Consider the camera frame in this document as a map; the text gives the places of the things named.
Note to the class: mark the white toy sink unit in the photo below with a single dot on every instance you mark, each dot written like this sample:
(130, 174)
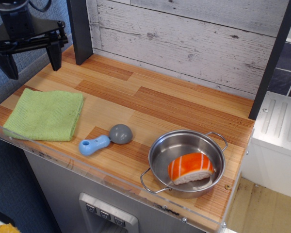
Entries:
(268, 158)

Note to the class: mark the clear acrylic edge guard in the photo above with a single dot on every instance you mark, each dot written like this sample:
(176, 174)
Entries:
(62, 178)

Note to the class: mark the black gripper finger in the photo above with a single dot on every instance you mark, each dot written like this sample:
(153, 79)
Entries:
(55, 55)
(8, 66)

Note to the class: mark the orange salmon sushi toy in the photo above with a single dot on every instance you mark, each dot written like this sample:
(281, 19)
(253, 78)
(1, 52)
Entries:
(189, 168)

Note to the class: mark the grey dispenser button panel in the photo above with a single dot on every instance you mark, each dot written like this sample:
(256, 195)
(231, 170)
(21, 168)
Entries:
(101, 217)

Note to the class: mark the stainless steel pot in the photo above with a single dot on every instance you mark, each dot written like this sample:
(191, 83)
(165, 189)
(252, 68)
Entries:
(177, 143)

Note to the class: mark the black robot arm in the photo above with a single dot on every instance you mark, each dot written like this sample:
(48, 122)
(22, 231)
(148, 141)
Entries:
(9, 3)

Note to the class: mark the green rag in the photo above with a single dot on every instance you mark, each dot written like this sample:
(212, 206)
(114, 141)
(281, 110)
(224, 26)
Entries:
(46, 116)

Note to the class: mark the yellow object at corner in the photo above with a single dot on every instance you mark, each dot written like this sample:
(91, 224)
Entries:
(8, 228)

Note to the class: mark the dark right support post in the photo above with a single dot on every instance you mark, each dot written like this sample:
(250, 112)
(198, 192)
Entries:
(272, 62)

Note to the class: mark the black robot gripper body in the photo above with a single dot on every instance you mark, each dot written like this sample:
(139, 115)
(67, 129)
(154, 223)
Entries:
(20, 31)

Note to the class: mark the blue handled grey scoop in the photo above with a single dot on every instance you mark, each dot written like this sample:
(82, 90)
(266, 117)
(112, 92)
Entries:
(119, 134)

